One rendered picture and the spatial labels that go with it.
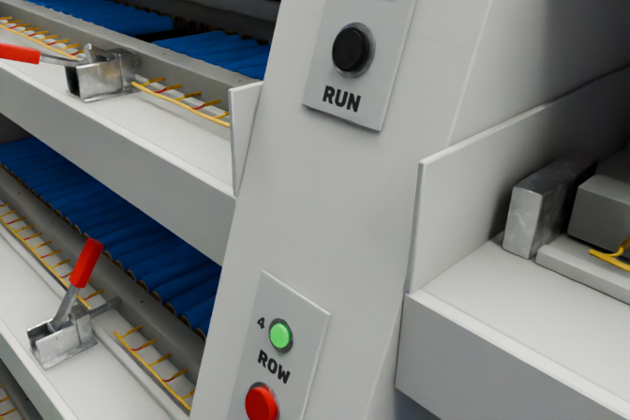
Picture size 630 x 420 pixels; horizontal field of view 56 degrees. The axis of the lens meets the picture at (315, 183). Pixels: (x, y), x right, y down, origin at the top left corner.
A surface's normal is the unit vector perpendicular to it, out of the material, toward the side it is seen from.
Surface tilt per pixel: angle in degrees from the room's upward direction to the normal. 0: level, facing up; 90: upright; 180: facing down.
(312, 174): 90
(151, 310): 18
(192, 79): 108
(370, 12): 90
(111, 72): 90
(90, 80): 90
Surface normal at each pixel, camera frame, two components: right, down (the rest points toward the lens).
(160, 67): -0.71, 0.30
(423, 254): 0.70, 0.33
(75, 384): 0.02, -0.90
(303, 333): -0.67, 0.01
